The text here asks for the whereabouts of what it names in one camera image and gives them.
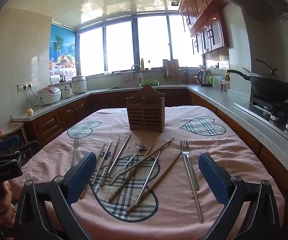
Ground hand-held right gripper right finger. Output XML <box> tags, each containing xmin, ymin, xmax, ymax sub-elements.
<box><xmin>198</xmin><ymin>152</ymin><xmax>282</xmax><ymax>240</ymax></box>

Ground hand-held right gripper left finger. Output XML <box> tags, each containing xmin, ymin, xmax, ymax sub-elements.
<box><xmin>14</xmin><ymin>152</ymin><xmax>97</xmax><ymax>240</ymax></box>

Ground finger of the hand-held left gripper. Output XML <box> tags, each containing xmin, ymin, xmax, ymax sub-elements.
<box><xmin>21</xmin><ymin>140</ymin><xmax>41</xmax><ymax>167</ymax></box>
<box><xmin>0</xmin><ymin>134</ymin><xmax>20</xmax><ymax>156</ymax></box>

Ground wooden chopstick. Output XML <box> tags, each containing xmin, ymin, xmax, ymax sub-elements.
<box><xmin>108</xmin><ymin>144</ymin><xmax>155</xmax><ymax>202</ymax></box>
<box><xmin>120</xmin><ymin>137</ymin><xmax>176</xmax><ymax>176</ymax></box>
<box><xmin>80</xmin><ymin>144</ymin><xmax>106</xmax><ymax>199</ymax></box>
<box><xmin>100</xmin><ymin>136</ymin><xmax>121</xmax><ymax>187</ymax></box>
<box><xmin>126</xmin><ymin>151</ymin><xmax>183</xmax><ymax>213</ymax></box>

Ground metal spoon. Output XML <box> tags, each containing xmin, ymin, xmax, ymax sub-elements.
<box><xmin>108</xmin><ymin>145</ymin><xmax>148</xmax><ymax>185</ymax></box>

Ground wooden utensil holder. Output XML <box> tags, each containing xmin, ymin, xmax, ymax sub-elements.
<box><xmin>126</xmin><ymin>85</ymin><xmax>166</xmax><ymax>133</ymax></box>

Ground person's left hand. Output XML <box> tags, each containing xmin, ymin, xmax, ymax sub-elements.
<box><xmin>0</xmin><ymin>181</ymin><xmax>16</xmax><ymax>230</ymax></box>

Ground large metal fork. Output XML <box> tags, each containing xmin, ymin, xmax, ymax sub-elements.
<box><xmin>180</xmin><ymin>139</ymin><xmax>200</xmax><ymax>192</ymax></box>

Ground small metal fork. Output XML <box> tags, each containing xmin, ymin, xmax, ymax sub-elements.
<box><xmin>70</xmin><ymin>137</ymin><xmax>81</xmax><ymax>168</ymax></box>

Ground pink plaid-heart tablecloth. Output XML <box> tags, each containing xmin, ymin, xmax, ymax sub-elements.
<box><xmin>9</xmin><ymin>106</ymin><xmax>286</xmax><ymax>240</ymax></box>

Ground red and white rice cooker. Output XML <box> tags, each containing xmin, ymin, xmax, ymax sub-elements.
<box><xmin>37</xmin><ymin>86</ymin><xmax>62</xmax><ymax>105</ymax></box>

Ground small white cooker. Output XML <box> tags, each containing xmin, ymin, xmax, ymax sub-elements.
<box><xmin>61</xmin><ymin>86</ymin><xmax>73</xmax><ymax>99</ymax></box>

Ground grey kitchen countertop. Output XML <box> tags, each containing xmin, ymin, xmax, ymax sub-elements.
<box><xmin>11</xmin><ymin>84</ymin><xmax>288</xmax><ymax>170</ymax></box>

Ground white electric cooker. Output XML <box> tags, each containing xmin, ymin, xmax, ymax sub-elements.
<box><xmin>71</xmin><ymin>75</ymin><xmax>88</xmax><ymax>95</ymax></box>

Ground gas stove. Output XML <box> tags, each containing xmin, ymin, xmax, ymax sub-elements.
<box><xmin>234</xmin><ymin>95</ymin><xmax>288</xmax><ymax>133</ymax></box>

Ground spice jar set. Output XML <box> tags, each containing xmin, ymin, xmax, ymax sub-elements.
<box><xmin>219</xmin><ymin>80</ymin><xmax>231</xmax><ymax>92</ymax></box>

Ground kitchen sink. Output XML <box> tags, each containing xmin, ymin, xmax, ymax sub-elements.
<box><xmin>108</xmin><ymin>85</ymin><xmax>164</xmax><ymax>90</ymax></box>

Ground steel electric kettle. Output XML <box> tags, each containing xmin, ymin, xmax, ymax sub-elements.
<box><xmin>197</xmin><ymin>69</ymin><xmax>213</xmax><ymax>87</ymax></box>

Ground black wok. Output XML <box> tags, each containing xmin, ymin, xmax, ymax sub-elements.
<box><xmin>227</xmin><ymin>69</ymin><xmax>288</xmax><ymax>102</ymax></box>

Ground metal dish rack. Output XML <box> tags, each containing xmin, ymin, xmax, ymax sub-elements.
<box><xmin>164</xmin><ymin>74</ymin><xmax>183</xmax><ymax>84</ymax></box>

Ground hanging dish cloth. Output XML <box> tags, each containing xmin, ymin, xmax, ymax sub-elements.
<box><xmin>121</xmin><ymin>72</ymin><xmax>137</xmax><ymax>82</ymax></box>

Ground green basin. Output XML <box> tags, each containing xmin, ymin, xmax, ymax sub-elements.
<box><xmin>139</xmin><ymin>79</ymin><xmax>159</xmax><ymax>87</ymax></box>

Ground chrome faucet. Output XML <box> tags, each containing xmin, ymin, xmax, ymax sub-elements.
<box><xmin>130</xmin><ymin>64</ymin><xmax>143</xmax><ymax>80</ymax></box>

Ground wok lid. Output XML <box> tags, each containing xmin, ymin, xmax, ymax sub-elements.
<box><xmin>243</xmin><ymin>59</ymin><xmax>288</xmax><ymax>89</ymax></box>

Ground wooden knife rack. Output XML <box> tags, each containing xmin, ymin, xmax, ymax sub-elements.
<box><xmin>162</xmin><ymin>59</ymin><xmax>179</xmax><ymax>79</ymax></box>

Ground kitchen window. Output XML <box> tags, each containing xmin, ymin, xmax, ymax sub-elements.
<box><xmin>75</xmin><ymin>14</ymin><xmax>204</xmax><ymax>78</ymax></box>

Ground wooden upper cabinets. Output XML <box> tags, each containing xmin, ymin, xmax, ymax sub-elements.
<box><xmin>178</xmin><ymin>0</ymin><xmax>230</xmax><ymax>55</ymax></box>

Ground black power cable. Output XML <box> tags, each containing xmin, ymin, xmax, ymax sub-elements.
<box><xmin>24</xmin><ymin>87</ymin><xmax>42</xmax><ymax>107</ymax></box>

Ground wall power outlet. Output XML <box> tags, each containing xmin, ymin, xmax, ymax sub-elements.
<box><xmin>17</xmin><ymin>81</ymin><xmax>33</xmax><ymax>91</ymax></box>

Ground palm tree wall poster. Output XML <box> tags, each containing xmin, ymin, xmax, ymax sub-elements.
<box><xmin>49</xmin><ymin>24</ymin><xmax>77</xmax><ymax>77</ymax></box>

